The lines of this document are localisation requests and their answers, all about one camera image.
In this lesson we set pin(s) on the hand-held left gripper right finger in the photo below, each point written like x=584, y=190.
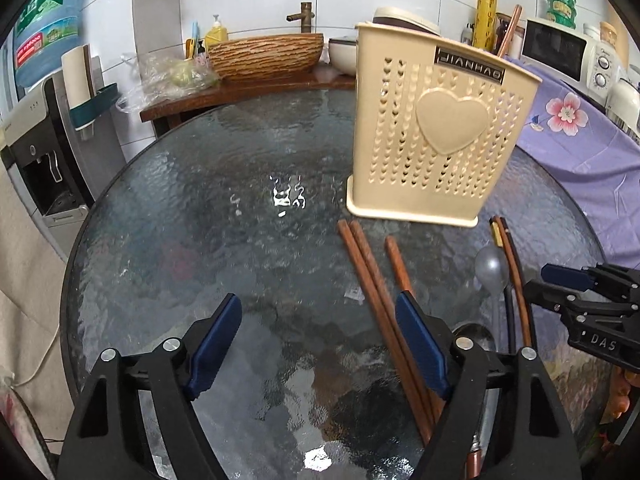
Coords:
x=422, y=345

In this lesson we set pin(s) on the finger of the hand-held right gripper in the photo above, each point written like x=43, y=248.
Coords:
x=545, y=296
x=565, y=276

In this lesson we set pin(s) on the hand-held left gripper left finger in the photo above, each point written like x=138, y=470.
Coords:
x=215, y=345

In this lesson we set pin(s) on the brown wooden chopstick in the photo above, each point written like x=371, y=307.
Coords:
x=372, y=270
x=398, y=265
x=510, y=30
x=515, y=275
x=372, y=310

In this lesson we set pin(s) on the small silver spoon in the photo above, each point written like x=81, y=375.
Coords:
x=490, y=267

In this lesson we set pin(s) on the black chopstick yellow tip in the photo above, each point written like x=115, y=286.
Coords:
x=496, y=234

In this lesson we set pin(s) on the beige perforated utensil holder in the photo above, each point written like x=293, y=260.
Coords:
x=400, y=135

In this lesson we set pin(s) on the person's right hand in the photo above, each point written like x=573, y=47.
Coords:
x=626, y=392

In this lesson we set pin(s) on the purple floral cloth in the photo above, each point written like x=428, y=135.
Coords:
x=585, y=170

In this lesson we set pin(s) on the white kettle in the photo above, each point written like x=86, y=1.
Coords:
x=625, y=102

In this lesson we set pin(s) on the white microwave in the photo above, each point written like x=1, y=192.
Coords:
x=555, y=50

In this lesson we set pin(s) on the wooden counter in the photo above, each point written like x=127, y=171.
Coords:
x=200, y=100

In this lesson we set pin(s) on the orange-lidded jar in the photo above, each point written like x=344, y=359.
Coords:
x=607, y=34

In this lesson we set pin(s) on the small dark-capped bottle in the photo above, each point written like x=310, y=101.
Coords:
x=467, y=35

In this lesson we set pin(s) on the yellow canister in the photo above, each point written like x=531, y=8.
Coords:
x=485, y=20

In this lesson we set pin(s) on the stack of green bowls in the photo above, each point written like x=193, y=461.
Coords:
x=561, y=5

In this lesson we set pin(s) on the clear plastic bag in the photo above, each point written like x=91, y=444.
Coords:
x=165, y=77

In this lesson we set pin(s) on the water dispenser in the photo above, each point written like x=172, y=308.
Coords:
x=30, y=130

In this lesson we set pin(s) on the wood-pattern wash basin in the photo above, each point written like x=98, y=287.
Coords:
x=265, y=57

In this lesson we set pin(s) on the yellow brush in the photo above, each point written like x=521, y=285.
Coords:
x=190, y=49

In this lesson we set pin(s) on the white bowl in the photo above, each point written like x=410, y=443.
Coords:
x=344, y=55

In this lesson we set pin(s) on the white lidded pot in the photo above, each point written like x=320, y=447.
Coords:
x=405, y=20

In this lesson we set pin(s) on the yellow soap bottle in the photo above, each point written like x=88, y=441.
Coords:
x=216, y=35

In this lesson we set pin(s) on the bronze faucet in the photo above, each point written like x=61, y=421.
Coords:
x=302, y=17

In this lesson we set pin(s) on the blue water bottle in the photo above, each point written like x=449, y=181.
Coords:
x=45, y=35

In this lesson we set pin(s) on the teal wall holder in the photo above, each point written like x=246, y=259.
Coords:
x=97, y=105

